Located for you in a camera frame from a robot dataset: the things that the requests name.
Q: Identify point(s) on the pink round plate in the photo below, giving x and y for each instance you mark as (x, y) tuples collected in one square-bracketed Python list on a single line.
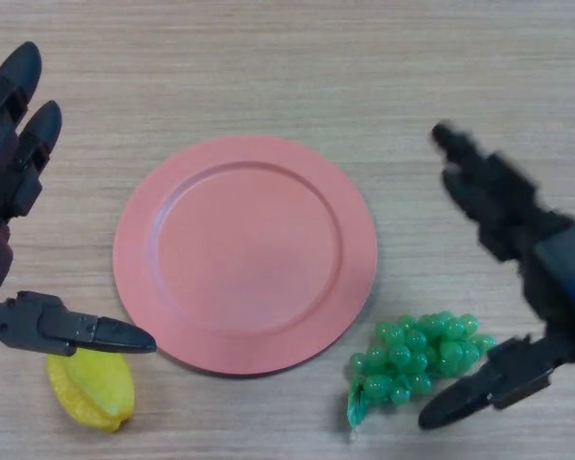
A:
[(244, 255)]

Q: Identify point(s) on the green grapes bunch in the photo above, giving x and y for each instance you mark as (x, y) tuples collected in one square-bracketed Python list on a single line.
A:
[(407, 357)]

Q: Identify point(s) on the yellow starfruit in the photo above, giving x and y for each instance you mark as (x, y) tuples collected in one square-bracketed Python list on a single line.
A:
[(93, 390)]

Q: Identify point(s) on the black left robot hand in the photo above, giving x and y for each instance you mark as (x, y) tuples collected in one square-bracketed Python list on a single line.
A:
[(7, 163)]

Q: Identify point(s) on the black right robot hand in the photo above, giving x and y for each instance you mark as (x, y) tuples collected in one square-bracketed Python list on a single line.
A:
[(512, 215)]

